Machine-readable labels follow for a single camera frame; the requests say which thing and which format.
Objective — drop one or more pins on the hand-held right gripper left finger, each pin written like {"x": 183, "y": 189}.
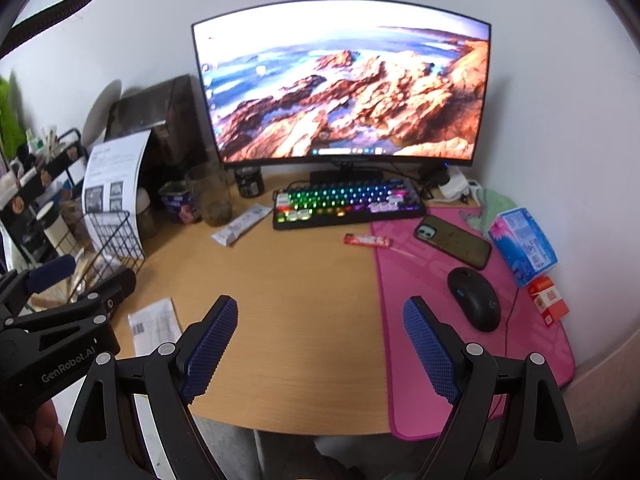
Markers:
{"x": 212, "y": 350}

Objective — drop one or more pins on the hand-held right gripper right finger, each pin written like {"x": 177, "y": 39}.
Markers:
{"x": 430, "y": 350}

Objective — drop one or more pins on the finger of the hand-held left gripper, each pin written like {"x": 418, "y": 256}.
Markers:
{"x": 115, "y": 290}
{"x": 50, "y": 272}

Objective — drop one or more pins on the white long narrow packet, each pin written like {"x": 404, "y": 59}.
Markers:
{"x": 241, "y": 226}

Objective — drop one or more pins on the person's left hand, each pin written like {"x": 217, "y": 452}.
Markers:
{"x": 42, "y": 425}

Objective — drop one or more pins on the white thermos bottle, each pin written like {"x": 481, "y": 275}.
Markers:
{"x": 52, "y": 227}

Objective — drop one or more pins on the black computer mouse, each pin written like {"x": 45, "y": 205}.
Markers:
{"x": 475, "y": 300}

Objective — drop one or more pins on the pink mouse mat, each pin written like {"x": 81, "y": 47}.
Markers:
{"x": 415, "y": 270}

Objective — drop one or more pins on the black storage rack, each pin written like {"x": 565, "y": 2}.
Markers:
{"x": 35, "y": 180}

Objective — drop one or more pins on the person's grey trousers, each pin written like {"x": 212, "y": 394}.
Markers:
{"x": 230, "y": 452}

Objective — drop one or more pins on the blue tin can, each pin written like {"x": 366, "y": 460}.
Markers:
{"x": 179, "y": 202}

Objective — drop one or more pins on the smartphone in dark case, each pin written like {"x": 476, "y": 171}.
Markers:
{"x": 452, "y": 240}

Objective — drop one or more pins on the printed paper sheet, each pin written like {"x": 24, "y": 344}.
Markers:
{"x": 117, "y": 165}

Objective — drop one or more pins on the small red packet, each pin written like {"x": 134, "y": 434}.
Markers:
{"x": 367, "y": 241}

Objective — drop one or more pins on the red and white box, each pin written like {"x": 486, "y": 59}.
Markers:
{"x": 549, "y": 302}

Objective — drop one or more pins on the clear glass jar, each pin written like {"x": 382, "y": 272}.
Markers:
{"x": 212, "y": 197}

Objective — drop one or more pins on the blue tissue pack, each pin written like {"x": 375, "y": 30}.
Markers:
{"x": 525, "y": 245}

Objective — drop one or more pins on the green cloth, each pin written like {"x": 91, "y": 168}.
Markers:
{"x": 487, "y": 207}

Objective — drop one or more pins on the backlit black keyboard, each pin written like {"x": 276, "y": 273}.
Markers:
{"x": 350, "y": 205}

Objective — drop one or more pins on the green plush toy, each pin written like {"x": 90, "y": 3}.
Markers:
{"x": 10, "y": 110}

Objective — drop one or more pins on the white charger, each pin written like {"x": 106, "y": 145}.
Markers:
{"x": 456, "y": 184}

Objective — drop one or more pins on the dark jar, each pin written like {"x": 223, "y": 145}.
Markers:
{"x": 249, "y": 182}

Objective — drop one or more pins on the round white disc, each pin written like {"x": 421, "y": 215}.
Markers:
{"x": 102, "y": 107}

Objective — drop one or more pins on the black power adapter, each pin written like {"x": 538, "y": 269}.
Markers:
{"x": 432, "y": 175}

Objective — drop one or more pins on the dark brown box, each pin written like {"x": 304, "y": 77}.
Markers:
{"x": 170, "y": 115}

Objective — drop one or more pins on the curved computer monitor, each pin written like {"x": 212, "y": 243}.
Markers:
{"x": 345, "y": 90}

